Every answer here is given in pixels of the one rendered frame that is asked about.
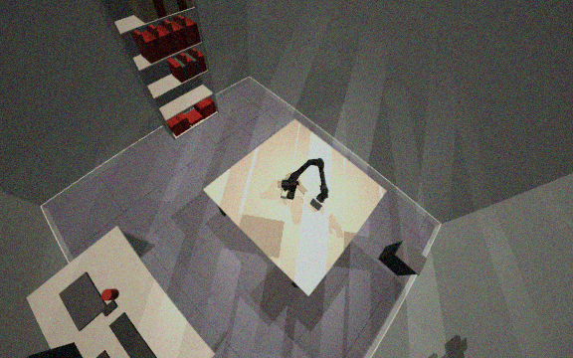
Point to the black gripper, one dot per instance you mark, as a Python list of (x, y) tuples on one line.
[(290, 194)]

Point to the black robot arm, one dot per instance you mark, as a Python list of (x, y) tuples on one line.
[(294, 176)]

